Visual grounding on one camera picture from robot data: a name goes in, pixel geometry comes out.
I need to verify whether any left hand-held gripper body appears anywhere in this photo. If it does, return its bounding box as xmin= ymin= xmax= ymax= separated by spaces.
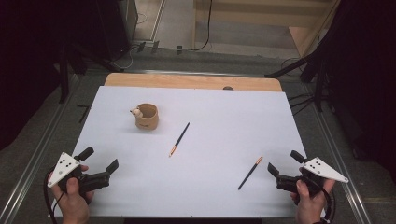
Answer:
xmin=47 ymin=152 xmax=111 ymax=196

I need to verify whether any bundle of black floor cables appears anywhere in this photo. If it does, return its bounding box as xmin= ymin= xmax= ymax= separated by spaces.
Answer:
xmin=288 ymin=92 xmax=316 ymax=117

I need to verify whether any wooden table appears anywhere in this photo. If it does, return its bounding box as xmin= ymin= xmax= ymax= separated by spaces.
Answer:
xmin=104 ymin=72 xmax=283 ymax=93

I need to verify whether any wooden platform step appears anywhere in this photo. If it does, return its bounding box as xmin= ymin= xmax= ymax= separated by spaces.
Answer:
xmin=191 ymin=0 xmax=334 ymax=30

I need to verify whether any wooden pen holder with bear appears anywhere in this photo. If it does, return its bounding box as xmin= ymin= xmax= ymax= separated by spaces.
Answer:
xmin=130 ymin=103 xmax=160 ymax=131

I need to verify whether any person's right hand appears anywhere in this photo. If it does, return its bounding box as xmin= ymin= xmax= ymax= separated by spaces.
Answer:
xmin=290 ymin=167 xmax=336 ymax=224

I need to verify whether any dark pencil with orange end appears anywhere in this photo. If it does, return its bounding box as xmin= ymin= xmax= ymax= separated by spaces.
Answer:
xmin=168 ymin=121 xmax=191 ymax=159
xmin=237 ymin=156 xmax=263 ymax=191

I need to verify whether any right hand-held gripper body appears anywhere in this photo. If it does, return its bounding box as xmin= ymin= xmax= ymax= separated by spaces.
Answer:
xmin=275 ymin=156 xmax=349 ymax=196

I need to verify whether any person's left hand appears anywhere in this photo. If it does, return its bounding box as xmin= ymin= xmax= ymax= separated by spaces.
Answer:
xmin=50 ymin=164 xmax=95 ymax=224

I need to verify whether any metal floor rail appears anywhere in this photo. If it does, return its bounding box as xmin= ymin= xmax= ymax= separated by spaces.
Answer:
xmin=0 ymin=74 xmax=80 ymax=224
xmin=303 ymin=83 xmax=372 ymax=224

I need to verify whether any left hand-held gripper cable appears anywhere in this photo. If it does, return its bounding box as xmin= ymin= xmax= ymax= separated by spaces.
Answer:
xmin=43 ymin=167 xmax=65 ymax=219

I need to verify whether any white floor cable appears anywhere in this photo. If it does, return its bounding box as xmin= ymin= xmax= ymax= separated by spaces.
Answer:
xmin=111 ymin=46 xmax=140 ymax=71

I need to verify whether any right hand-held gripper cable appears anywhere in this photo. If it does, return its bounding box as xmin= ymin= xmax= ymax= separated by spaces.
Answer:
xmin=306 ymin=176 xmax=337 ymax=224

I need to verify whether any black floor cable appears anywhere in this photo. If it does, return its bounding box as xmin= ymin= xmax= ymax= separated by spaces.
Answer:
xmin=174 ymin=0 xmax=214 ymax=52

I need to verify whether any hand-held gripper cable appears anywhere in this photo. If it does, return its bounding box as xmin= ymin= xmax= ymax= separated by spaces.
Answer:
xmin=43 ymin=167 xmax=65 ymax=219
xmin=306 ymin=176 xmax=337 ymax=224

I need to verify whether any dark cabinet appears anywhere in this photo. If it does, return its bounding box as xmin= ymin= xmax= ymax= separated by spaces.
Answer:
xmin=92 ymin=0 xmax=139 ymax=62

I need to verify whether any black metal stand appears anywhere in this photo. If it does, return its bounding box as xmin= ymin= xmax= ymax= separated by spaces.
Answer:
xmin=58 ymin=43 xmax=124 ymax=105
xmin=264 ymin=50 xmax=332 ymax=113

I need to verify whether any leaning wooden board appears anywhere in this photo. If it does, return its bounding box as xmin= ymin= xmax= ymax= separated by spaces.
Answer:
xmin=288 ymin=0 xmax=342 ymax=59

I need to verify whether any white table sheet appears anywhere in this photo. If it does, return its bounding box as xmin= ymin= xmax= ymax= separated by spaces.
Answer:
xmin=48 ymin=86 xmax=327 ymax=218

